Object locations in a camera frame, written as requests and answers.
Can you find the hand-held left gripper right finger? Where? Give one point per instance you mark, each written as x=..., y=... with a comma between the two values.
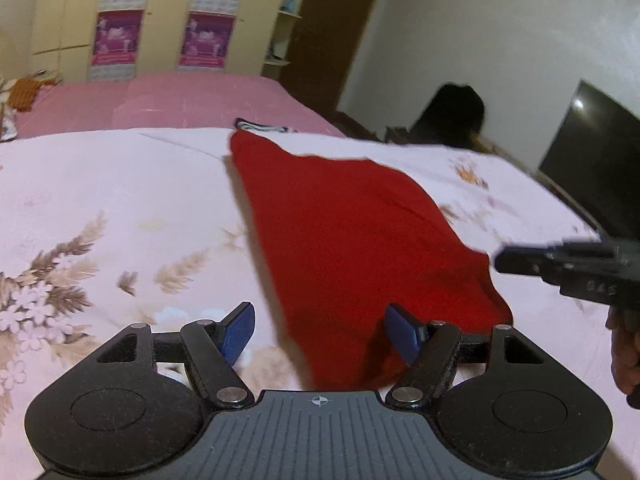
x=402, y=332

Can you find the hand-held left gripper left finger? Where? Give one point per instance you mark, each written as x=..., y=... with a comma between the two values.
x=239, y=332

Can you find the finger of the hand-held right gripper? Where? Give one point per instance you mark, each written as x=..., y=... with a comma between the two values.
x=520, y=261

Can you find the red knit sweater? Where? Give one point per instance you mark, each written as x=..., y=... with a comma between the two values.
x=360, y=240

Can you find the person's right hand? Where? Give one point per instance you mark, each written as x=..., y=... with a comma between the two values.
x=627, y=350

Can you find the black flat television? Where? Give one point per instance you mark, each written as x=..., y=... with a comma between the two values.
x=592, y=165

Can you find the floral white bed cover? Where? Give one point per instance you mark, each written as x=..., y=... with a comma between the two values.
x=125, y=220

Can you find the black bag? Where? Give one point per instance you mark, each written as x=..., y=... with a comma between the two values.
x=452, y=112

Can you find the striped white cloth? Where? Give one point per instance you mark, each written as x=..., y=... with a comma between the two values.
x=260, y=125

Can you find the pink bed sheet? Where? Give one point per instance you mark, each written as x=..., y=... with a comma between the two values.
x=165, y=102

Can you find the brown wooden door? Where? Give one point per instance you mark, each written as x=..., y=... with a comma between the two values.
x=332, y=35

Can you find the white patterned pillow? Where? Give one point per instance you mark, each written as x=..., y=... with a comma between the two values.
x=6, y=125

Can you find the orange knitted item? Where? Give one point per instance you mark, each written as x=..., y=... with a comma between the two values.
x=30, y=92

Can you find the cream open shelf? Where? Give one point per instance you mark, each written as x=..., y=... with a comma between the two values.
x=287, y=15

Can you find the cream wardrobe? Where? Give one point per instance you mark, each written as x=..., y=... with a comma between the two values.
x=165, y=15

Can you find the purple wall poster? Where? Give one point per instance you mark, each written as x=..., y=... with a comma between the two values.
x=116, y=37
x=206, y=40

